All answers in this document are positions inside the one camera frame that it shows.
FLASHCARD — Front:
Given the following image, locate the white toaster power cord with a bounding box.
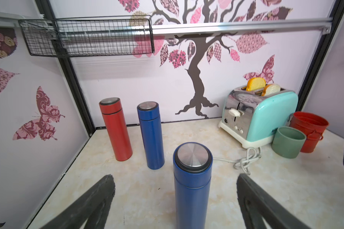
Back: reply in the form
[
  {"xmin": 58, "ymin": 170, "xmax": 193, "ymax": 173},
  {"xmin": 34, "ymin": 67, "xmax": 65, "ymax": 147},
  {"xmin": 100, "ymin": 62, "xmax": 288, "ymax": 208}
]
[{"xmin": 212, "ymin": 146, "xmax": 262, "ymax": 176}]

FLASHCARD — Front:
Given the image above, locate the pale bread slice front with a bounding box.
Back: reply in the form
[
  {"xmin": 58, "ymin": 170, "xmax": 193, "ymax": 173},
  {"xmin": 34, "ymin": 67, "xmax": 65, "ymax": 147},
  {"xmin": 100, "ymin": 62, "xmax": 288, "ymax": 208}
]
[{"xmin": 261, "ymin": 84, "xmax": 281, "ymax": 96}]

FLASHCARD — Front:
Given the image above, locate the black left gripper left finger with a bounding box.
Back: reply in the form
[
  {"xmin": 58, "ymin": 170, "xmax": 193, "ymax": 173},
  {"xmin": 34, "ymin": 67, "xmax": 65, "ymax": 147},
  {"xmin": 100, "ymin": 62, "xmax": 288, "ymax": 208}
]
[{"xmin": 42, "ymin": 175, "xmax": 116, "ymax": 229}]

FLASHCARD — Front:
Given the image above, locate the dark blue thermos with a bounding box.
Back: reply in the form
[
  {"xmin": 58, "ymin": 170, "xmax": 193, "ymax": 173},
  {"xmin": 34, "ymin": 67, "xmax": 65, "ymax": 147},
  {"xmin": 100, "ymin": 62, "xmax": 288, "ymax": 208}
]
[{"xmin": 173, "ymin": 142, "xmax": 213, "ymax": 229}]

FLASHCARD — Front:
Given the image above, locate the aluminium rail back wall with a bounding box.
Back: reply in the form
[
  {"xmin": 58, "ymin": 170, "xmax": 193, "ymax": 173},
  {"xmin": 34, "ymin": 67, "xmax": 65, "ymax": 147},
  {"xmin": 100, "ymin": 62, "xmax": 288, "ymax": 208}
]
[{"xmin": 151, "ymin": 18, "xmax": 332, "ymax": 35}]

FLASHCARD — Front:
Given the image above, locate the mint green toaster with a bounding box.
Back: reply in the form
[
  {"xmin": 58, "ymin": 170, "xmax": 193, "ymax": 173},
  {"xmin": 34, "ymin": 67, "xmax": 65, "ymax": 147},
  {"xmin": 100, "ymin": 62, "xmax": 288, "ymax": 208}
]
[{"xmin": 218, "ymin": 86, "xmax": 298, "ymax": 149}]

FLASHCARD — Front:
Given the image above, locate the yellow bread slice back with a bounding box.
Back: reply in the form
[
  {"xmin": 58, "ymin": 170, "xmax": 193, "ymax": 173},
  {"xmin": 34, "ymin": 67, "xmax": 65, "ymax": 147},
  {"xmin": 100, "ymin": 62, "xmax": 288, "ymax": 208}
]
[{"xmin": 246, "ymin": 77, "xmax": 266, "ymax": 91}]

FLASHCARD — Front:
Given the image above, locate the black wire basket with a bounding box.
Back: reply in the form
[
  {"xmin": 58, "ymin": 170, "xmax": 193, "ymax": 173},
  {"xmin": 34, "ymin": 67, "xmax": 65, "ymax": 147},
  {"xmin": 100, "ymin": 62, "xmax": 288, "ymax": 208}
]
[{"xmin": 19, "ymin": 15, "xmax": 155, "ymax": 58}]

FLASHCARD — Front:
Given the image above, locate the red cup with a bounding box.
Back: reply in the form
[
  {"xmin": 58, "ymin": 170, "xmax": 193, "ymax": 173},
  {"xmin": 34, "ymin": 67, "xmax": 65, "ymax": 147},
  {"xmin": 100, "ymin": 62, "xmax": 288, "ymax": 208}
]
[{"xmin": 289, "ymin": 111, "xmax": 329, "ymax": 153}]

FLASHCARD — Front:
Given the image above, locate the red thermos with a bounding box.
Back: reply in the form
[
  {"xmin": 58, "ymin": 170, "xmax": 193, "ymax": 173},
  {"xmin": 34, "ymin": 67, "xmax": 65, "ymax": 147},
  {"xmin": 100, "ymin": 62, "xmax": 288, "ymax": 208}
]
[{"xmin": 99, "ymin": 97, "xmax": 133, "ymax": 161}]

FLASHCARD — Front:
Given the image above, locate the green cup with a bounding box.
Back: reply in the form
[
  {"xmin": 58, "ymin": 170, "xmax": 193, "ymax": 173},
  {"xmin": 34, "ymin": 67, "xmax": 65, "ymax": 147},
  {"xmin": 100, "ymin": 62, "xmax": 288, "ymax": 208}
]
[{"xmin": 271, "ymin": 127, "xmax": 307, "ymax": 159}]

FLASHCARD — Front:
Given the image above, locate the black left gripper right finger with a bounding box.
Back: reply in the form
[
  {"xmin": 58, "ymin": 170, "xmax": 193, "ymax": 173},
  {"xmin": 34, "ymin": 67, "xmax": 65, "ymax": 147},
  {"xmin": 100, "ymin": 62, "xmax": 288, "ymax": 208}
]
[{"xmin": 237, "ymin": 174, "xmax": 309, "ymax": 229}]

